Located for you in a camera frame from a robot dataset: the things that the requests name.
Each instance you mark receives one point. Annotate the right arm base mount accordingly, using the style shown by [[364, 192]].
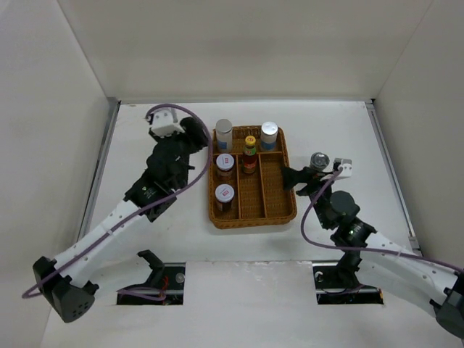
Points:
[[336, 283]]

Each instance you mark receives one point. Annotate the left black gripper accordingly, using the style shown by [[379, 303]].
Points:
[[185, 136]]

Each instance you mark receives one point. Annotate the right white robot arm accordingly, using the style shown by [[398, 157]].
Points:
[[434, 286]]

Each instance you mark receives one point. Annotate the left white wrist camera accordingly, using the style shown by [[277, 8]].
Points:
[[163, 123]]

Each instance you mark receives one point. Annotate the brown wicker divided basket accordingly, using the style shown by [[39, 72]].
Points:
[[259, 198]]

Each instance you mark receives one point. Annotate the silver-lid salt shaker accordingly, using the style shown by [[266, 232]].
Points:
[[224, 135], [268, 136]]

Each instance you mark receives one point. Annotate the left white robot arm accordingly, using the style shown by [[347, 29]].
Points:
[[65, 280]]

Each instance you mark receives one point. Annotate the black-cap white sauce bottle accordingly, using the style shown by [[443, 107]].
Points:
[[194, 130]]

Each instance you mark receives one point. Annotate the red sauce bottle yellow cap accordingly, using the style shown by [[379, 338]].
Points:
[[249, 156]]

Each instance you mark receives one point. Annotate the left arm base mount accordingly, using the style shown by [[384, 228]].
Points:
[[162, 287]]

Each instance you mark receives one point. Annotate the white-lid jar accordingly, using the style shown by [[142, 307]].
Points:
[[224, 195], [224, 166]]

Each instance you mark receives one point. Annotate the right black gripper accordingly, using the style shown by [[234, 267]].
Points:
[[292, 177]]

